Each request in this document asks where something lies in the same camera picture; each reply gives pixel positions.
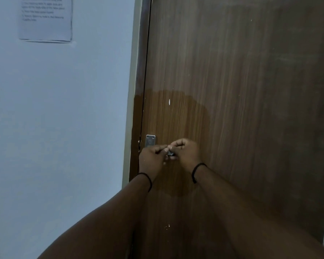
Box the person's left hand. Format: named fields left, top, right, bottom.
left=138, top=144, right=170, bottom=182

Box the person's right hand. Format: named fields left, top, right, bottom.
left=168, top=138, right=203, bottom=173

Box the silver door handle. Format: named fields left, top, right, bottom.
left=145, top=134, right=176, bottom=157

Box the brown wooden door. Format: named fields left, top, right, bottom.
left=132, top=0, right=324, bottom=259

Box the person's right forearm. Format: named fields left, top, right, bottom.
left=194, top=165, right=324, bottom=259

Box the person's left forearm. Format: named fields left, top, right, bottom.
left=37, top=175, right=153, bottom=259

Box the black wristband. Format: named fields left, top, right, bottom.
left=136, top=172, right=153, bottom=192
left=192, top=162, right=208, bottom=184

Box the brown door frame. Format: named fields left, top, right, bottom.
left=121, top=0, right=153, bottom=189

